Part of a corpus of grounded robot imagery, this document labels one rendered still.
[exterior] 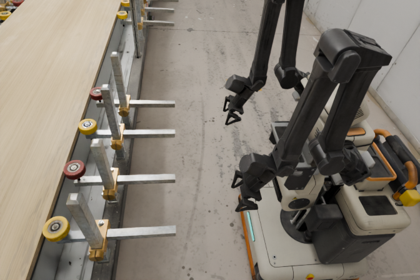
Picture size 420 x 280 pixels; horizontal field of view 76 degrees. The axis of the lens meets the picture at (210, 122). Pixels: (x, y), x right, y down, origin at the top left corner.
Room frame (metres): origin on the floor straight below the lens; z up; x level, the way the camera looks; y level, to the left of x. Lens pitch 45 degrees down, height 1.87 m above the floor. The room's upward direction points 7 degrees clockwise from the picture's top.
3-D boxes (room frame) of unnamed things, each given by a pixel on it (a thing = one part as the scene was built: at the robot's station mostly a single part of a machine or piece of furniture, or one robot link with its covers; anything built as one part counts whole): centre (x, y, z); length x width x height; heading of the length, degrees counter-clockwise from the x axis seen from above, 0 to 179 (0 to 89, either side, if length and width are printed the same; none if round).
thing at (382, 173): (0.85, -0.77, 0.87); 0.23 x 0.15 x 0.11; 11
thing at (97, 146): (0.60, 0.39, 0.87); 0.04 x 0.04 x 0.48; 11
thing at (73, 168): (0.61, 0.53, 0.85); 0.08 x 0.08 x 0.11
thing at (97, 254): (0.38, 0.35, 0.82); 0.14 x 0.06 x 0.05; 11
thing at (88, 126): (0.86, 0.58, 0.85); 0.08 x 0.08 x 0.11
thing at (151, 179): (0.65, 0.34, 0.80); 0.43 x 0.03 x 0.04; 101
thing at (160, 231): (0.40, 0.29, 0.81); 0.43 x 0.03 x 0.04; 101
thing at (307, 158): (0.78, -0.37, 0.99); 0.28 x 0.16 x 0.22; 11
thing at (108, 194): (0.62, 0.40, 0.80); 0.14 x 0.06 x 0.05; 11
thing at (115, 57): (1.09, 0.49, 0.93); 0.04 x 0.04 x 0.48; 11
